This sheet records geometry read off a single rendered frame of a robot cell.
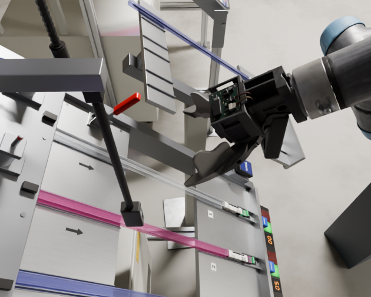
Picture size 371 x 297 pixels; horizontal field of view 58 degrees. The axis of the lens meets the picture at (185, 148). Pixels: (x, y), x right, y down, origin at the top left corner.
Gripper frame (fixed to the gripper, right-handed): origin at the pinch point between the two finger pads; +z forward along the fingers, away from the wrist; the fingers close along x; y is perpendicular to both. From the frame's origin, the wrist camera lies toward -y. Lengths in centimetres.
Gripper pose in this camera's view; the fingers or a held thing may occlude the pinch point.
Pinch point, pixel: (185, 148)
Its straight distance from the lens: 56.8
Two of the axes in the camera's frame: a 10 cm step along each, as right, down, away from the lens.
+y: -5.4, -4.7, -7.0
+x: 0.1, 8.2, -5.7
